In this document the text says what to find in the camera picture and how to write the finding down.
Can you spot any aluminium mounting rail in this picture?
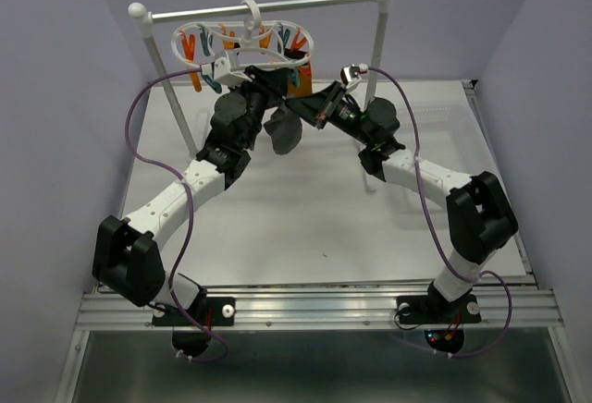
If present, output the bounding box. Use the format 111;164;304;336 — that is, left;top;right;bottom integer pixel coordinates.
53;280;582;403

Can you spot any teal clothes peg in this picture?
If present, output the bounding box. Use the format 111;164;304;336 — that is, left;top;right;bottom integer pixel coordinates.
201;73;223;94

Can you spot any yellow clothes peg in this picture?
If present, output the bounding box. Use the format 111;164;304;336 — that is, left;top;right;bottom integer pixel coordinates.
190;71;203;92

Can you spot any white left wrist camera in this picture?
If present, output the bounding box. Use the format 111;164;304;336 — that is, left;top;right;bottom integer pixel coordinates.
201;53;253;88

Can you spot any grey sock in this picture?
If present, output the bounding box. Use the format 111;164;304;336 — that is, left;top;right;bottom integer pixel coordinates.
264;105;302;155

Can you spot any orange clothes peg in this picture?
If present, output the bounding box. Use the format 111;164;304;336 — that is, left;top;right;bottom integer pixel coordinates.
181;31;196;62

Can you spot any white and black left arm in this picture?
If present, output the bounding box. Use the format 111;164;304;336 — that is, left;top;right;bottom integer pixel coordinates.
92;66;288;324

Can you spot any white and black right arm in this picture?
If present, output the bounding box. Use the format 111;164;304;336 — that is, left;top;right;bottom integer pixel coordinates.
286;82;518;325

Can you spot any white plastic basket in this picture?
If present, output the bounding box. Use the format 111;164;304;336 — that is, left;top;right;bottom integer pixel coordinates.
397;102;510;214

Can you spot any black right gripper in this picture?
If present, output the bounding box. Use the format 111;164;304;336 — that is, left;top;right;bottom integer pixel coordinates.
283;80;374;147

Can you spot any white clothes rack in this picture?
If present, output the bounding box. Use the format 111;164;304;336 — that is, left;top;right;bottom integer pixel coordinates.
127;0;398;193

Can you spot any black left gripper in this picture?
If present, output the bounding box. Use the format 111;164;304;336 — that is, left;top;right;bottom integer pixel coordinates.
227;66;289;150

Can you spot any white clip hanger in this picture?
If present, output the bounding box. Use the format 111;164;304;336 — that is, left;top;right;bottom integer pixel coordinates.
170;0;315;70

